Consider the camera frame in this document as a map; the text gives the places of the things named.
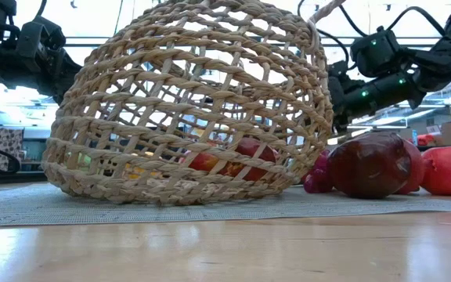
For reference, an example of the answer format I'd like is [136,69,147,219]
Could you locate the red round tomato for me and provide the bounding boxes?
[420,145,451,197]

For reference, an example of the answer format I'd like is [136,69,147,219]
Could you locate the patterned brown bag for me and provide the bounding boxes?
[0,128,25,172]

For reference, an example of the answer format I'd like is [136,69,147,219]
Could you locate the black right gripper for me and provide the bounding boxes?
[327,64,427,134]

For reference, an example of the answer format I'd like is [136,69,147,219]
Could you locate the red orange fruit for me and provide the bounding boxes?
[178,136,280,183]

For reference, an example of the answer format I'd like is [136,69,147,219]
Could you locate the large dark red apple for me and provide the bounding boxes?
[327,131,413,200]

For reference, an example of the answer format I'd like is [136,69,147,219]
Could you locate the green apple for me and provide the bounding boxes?
[67,151,93,172]

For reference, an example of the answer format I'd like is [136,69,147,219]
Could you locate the yellow bell pepper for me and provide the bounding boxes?
[125,152,160,180]

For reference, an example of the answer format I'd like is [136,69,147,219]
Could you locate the grey woven placemat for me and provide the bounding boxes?
[0,182,451,230]

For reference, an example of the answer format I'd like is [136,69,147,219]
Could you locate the woven rope basket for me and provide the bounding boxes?
[40,0,348,208]

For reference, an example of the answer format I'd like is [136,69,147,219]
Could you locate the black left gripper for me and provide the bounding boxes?
[0,17,82,106]

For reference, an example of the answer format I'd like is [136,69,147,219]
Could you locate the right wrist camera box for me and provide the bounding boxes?
[349,26,409,78]

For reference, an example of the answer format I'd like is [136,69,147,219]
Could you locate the purple grape bunch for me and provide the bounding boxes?
[302,148,334,194]

